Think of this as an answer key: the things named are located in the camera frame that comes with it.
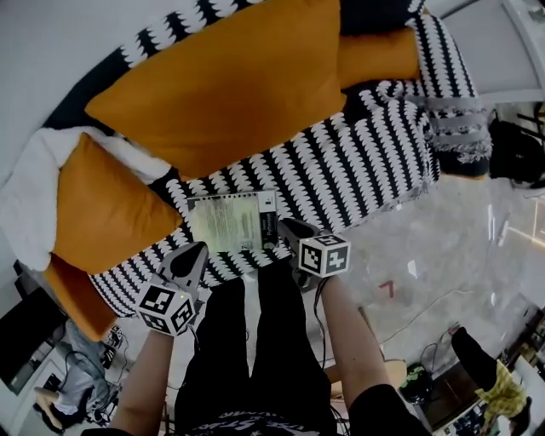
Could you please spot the white cabinet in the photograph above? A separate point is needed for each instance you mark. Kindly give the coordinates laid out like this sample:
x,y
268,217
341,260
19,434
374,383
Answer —
x,y
502,51

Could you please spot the pale green book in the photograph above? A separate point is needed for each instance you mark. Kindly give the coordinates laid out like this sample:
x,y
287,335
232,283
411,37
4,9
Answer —
x,y
225,221

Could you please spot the orange sofa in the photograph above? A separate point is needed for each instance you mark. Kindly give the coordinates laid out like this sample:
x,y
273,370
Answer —
x,y
81,298

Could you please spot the person's right forearm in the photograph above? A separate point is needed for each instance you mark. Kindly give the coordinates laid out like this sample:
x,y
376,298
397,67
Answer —
x,y
349,340

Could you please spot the black bag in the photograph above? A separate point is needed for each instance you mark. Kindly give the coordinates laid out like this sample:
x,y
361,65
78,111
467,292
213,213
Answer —
x,y
511,153

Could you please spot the green black object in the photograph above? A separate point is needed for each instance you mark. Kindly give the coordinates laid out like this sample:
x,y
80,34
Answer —
x,y
415,379

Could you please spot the large orange cushion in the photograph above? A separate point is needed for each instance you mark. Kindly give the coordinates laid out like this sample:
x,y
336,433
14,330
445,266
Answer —
x,y
221,93
110,213

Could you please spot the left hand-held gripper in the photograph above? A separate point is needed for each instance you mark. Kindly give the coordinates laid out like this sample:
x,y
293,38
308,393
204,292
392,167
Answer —
x,y
166,308

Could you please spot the small black grey gadget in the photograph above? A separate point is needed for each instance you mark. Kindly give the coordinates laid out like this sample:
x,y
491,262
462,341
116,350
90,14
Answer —
x,y
115,336

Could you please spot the black screen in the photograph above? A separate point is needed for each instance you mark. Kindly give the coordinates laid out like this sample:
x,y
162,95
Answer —
x,y
25,332

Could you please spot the person's black trousers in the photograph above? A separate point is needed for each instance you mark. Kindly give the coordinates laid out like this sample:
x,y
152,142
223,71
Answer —
x,y
272,340

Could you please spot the dark low table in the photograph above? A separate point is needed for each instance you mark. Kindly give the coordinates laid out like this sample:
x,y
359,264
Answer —
x,y
455,391

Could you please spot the person's left forearm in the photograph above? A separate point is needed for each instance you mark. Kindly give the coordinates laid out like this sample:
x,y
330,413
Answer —
x,y
145,383

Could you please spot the white fluffy blanket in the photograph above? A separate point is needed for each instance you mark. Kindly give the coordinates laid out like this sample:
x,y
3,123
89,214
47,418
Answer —
x,y
25,204

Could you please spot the person's black star-print shirt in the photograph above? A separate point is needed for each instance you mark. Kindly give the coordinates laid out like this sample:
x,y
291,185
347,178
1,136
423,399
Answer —
x,y
383,409

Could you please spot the black white striped blanket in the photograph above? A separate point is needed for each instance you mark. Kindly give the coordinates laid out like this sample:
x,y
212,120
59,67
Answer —
x,y
340,170

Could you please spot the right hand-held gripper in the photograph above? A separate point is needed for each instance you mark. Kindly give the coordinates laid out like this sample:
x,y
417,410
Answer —
x,y
323,255

